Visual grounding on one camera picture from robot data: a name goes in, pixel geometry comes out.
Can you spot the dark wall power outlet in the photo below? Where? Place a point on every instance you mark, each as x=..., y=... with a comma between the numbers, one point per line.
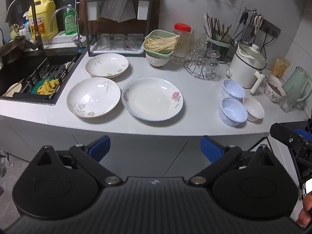
x=270, y=28

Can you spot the green sponge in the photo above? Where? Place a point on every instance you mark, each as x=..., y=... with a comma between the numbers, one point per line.
x=36, y=86

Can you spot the small green teapot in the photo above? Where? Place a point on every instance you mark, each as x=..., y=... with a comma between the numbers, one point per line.
x=14, y=31

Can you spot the light blue plastic bowl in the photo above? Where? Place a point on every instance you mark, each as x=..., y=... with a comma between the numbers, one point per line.
x=233, y=112
x=233, y=89

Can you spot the small white bowl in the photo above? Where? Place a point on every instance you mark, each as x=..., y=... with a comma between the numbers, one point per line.
x=254, y=108

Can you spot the person's right hand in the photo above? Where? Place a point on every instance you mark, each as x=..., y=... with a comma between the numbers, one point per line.
x=306, y=213

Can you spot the green plastic basket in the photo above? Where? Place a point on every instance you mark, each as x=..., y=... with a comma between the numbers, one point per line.
x=156, y=33

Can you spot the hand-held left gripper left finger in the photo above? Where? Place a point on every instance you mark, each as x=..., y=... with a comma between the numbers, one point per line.
x=100, y=147

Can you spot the steel wool scrubber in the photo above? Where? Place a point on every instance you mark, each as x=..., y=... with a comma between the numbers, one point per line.
x=58, y=71

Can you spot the yellow packet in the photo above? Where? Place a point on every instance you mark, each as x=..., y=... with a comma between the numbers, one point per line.
x=280, y=67

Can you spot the chrome faucet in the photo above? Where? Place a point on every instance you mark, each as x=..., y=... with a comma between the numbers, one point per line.
x=78, y=31

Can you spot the cut glass cup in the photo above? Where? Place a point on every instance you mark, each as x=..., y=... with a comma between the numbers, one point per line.
x=212, y=69
x=214, y=55

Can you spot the bundle of chopsticks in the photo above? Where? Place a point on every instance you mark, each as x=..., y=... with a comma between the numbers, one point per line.
x=215, y=25

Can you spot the metal sink drain rack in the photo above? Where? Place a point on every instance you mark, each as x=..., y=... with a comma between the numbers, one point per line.
x=41, y=72

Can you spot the textured glass tumbler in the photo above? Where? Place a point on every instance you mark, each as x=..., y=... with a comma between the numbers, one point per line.
x=290, y=100

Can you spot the floral ceramic cup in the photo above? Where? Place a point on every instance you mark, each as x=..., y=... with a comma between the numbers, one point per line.
x=274, y=92

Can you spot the silver textured board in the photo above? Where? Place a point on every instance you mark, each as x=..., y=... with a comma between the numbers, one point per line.
x=117, y=2

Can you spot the clear plastic bag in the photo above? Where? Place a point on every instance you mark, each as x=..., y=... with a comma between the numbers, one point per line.
x=3, y=163

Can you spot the white rose-pattern plate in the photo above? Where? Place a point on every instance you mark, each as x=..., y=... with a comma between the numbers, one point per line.
x=151, y=100

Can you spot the tall dark faucet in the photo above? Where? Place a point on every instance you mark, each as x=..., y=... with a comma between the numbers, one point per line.
x=37, y=36

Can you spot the white ceramic bowl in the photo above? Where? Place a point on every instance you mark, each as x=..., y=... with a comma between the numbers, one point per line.
x=158, y=59

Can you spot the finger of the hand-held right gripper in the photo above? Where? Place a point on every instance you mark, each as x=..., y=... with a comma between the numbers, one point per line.
x=285, y=134

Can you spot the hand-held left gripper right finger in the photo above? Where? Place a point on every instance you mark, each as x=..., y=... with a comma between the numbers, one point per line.
x=209, y=148

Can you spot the clear drinking glass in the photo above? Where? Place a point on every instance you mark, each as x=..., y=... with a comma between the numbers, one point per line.
x=106, y=41
x=119, y=41
x=132, y=42

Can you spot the yellow detergent jug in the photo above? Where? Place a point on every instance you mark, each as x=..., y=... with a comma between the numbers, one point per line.
x=45, y=17

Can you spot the set of metal kitchen utensils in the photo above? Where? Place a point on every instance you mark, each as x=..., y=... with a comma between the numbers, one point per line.
x=245, y=26

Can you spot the green dish soap bottle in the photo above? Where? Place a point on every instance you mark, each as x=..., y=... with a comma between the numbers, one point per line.
x=69, y=22

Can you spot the black metal dish rack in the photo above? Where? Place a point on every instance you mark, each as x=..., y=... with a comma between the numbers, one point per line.
x=86, y=34

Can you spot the light green kettle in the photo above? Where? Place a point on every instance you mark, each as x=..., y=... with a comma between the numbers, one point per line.
x=296, y=80

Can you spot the enoki mushrooms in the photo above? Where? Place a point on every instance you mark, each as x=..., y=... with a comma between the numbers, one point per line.
x=160, y=43

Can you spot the dark metal pot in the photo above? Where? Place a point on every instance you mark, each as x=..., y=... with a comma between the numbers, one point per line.
x=11, y=50

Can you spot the white leaf-pattern plate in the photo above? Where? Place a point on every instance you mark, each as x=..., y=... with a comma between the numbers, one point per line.
x=107, y=64
x=93, y=97

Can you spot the black sink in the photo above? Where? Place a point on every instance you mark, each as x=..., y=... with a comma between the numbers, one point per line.
x=14, y=75

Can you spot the brown wooden cutting board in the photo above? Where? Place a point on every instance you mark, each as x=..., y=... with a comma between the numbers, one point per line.
x=146, y=26

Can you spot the white electric cooker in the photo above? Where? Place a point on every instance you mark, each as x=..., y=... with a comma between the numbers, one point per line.
x=246, y=67

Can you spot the white drain tray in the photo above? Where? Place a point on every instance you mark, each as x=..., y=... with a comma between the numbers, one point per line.
x=117, y=50

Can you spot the kitchen scissors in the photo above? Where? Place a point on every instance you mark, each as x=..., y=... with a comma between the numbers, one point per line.
x=258, y=23

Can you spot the glass jar with red lid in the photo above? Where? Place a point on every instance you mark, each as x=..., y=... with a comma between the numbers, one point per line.
x=181, y=39

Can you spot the yellow cloth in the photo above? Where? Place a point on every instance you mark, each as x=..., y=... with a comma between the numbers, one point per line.
x=48, y=87

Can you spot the green chopstick holder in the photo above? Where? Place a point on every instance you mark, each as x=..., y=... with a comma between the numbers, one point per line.
x=219, y=47

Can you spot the white and blue bottle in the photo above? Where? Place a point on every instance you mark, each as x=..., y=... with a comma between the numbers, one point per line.
x=27, y=26

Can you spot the white utensil cup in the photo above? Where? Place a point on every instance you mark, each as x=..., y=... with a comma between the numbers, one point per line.
x=93, y=11
x=143, y=10

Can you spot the cluster of clear glasses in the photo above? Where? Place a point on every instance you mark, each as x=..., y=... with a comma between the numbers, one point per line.
x=196, y=43

